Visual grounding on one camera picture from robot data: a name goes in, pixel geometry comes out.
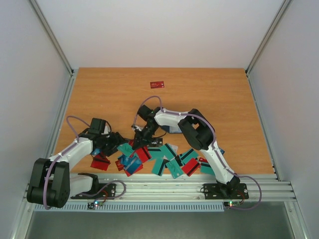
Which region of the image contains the teal striped card lower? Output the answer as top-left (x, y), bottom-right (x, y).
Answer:
top-left (152, 158), bottom-right (165, 176)

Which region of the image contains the grey slotted cable duct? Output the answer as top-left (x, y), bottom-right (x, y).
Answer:
top-left (33, 202), bottom-right (225, 213)

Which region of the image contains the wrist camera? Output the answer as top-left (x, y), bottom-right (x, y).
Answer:
top-left (103, 125), bottom-right (111, 134)
top-left (131, 124), bottom-right (143, 131)

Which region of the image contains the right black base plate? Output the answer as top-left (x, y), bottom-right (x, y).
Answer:
top-left (200, 183), bottom-right (249, 200)

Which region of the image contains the teal striped card right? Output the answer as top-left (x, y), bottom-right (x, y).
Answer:
top-left (200, 162), bottom-right (215, 175)

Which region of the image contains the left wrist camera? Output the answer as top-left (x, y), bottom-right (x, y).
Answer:
top-left (103, 125), bottom-right (111, 134)

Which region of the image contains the blue leather card holder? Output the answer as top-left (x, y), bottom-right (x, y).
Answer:
top-left (160, 125), bottom-right (182, 134)

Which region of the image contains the lone red card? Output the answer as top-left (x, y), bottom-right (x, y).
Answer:
top-left (150, 81), bottom-right (164, 89)

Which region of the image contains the teal striped card centre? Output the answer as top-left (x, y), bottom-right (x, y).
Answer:
top-left (148, 143), bottom-right (177, 160)

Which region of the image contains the teal striped card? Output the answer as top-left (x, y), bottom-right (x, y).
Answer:
top-left (200, 162), bottom-right (215, 175)
top-left (152, 158), bottom-right (165, 176)
top-left (148, 143), bottom-right (177, 160)

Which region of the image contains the teal VIP card bottom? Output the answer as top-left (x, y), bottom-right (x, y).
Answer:
top-left (165, 159), bottom-right (183, 179)

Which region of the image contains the red striped card left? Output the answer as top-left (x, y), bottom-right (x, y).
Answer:
top-left (90, 156), bottom-right (110, 171)

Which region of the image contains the blue card pile centre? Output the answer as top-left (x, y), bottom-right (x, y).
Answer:
top-left (116, 154), bottom-right (143, 177)

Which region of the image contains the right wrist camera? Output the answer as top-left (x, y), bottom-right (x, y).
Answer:
top-left (131, 124), bottom-right (143, 131)

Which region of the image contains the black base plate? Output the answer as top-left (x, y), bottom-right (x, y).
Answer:
top-left (71, 183), bottom-right (116, 200)
top-left (200, 183), bottom-right (249, 200)

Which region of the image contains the black VIP card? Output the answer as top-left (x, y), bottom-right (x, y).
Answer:
top-left (148, 137), bottom-right (163, 147)

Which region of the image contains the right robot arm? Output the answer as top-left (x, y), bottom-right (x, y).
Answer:
top-left (132, 105), bottom-right (240, 199)

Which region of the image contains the teal vip card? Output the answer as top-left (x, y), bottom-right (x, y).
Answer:
top-left (165, 159), bottom-right (183, 179)
top-left (117, 143), bottom-right (134, 157)

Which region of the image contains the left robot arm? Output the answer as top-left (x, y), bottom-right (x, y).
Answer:
top-left (26, 118), bottom-right (126, 210)

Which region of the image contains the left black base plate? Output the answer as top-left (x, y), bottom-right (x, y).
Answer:
top-left (71, 183), bottom-right (116, 200)

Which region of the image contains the red striped card centre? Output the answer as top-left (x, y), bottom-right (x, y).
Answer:
top-left (135, 146), bottom-right (152, 163)

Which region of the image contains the blue card left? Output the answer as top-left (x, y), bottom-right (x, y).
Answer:
top-left (91, 148), bottom-right (101, 156)

